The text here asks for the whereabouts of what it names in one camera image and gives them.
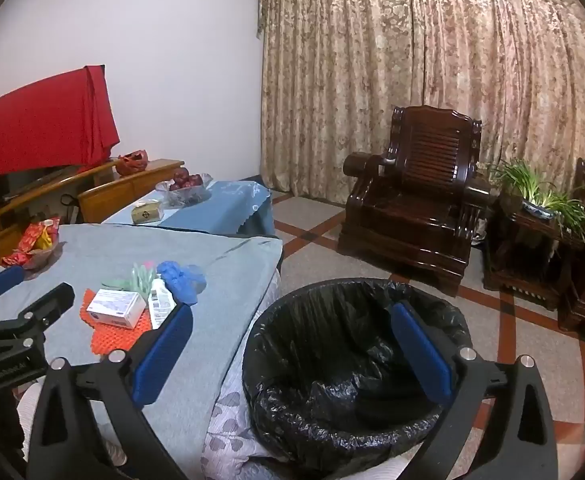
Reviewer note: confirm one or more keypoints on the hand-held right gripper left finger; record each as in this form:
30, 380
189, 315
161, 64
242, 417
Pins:
162, 355

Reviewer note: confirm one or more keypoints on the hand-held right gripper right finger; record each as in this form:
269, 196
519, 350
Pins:
422, 355

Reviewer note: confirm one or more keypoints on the orange perforated mat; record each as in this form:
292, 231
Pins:
117, 341

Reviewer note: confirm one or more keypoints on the white plastic bottle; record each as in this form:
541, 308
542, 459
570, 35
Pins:
160, 305

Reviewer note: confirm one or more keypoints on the white cardboard box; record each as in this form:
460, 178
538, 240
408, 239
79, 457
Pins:
115, 307

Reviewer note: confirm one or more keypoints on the trash bin with black bag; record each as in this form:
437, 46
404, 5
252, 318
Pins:
342, 360

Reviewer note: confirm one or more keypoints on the glass snack bowl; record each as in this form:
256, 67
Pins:
47, 255

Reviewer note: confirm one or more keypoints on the heart print quilt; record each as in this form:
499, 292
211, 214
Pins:
232, 410

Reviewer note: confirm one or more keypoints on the television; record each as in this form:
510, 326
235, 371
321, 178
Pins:
22, 180

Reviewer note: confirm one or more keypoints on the wooden cabinet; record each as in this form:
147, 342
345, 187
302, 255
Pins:
122, 195

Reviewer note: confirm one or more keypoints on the beige tissue box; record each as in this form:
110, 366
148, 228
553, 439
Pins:
147, 212

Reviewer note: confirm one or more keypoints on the dark wooden side table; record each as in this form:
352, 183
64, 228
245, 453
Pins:
522, 250

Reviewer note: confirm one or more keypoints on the glass fruit bowl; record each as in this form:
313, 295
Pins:
185, 196

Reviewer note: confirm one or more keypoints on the red cloth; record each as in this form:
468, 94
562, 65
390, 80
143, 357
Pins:
37, 120

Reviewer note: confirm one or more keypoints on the blue tablecloth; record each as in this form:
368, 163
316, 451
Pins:
232, 205

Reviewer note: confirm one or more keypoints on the red apple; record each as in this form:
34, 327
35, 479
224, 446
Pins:
175, 186
181, 176
195, 180

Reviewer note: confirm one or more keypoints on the potted green plant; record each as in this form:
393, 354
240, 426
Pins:
537, 207

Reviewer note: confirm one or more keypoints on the floral beige curtain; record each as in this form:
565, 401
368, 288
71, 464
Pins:
372, 60

